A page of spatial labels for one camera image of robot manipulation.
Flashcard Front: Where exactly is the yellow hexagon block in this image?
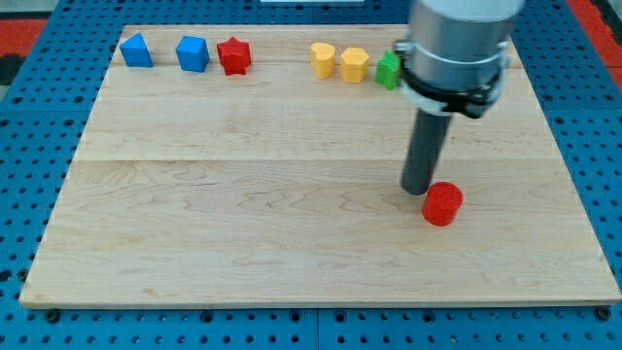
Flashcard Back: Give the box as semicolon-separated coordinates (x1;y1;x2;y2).
339;47;369;84

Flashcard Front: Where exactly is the yellow heart block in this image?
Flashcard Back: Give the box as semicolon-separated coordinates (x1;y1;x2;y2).
310;42;336;80

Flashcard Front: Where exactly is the blue cube block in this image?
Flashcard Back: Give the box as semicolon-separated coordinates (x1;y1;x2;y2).
176;36;210;73

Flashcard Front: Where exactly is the green block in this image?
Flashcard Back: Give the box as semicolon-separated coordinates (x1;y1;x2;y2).
374;51;400;90

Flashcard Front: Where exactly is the red cylinder block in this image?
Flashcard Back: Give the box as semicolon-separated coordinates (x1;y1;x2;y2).
422;182;464;227

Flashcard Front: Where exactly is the light wooden board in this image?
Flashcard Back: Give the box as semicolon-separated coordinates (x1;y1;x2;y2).
19;25;621;309

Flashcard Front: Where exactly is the blue triangular prism block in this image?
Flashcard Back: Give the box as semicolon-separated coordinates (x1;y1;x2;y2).
120;33;154;68

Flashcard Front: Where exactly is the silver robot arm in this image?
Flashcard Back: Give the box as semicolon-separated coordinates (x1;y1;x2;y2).
394;0;525;119

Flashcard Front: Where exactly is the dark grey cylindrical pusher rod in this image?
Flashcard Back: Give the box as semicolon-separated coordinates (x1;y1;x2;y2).
401;109;452;195

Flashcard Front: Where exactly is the red star block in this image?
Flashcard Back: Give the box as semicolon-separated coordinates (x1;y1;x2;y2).
217;37;252;76

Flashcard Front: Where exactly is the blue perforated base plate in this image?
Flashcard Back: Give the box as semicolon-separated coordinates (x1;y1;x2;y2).
1;0;621;349

